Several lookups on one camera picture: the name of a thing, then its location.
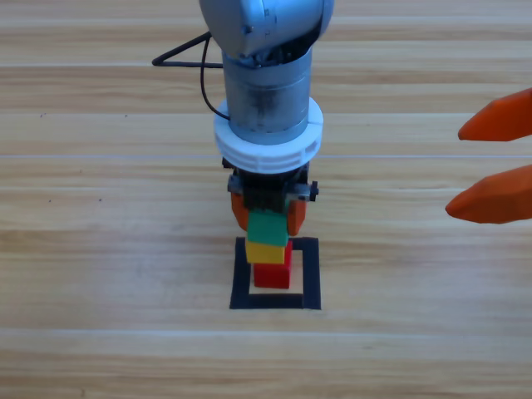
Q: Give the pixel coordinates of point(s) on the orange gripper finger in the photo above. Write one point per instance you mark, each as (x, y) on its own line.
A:
(503, 122)
(494, 201)

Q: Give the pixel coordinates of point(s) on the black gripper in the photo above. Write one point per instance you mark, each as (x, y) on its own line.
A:
(266, 189)

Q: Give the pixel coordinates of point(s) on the green wooden block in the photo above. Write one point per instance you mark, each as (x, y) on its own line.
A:
(268, 228)

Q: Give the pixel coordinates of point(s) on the yellow wooden block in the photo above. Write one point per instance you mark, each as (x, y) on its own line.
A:
(264, 253)

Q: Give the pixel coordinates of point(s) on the red wooden block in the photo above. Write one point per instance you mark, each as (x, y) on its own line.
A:
(272, 276)

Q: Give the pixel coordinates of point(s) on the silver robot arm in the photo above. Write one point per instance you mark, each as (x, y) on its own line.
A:
(266, 95)

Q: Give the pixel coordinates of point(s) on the black tape square outline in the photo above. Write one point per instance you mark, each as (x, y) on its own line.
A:
(274, 301)

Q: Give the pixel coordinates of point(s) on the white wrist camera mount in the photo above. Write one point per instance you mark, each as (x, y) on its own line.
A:
(270, 160)

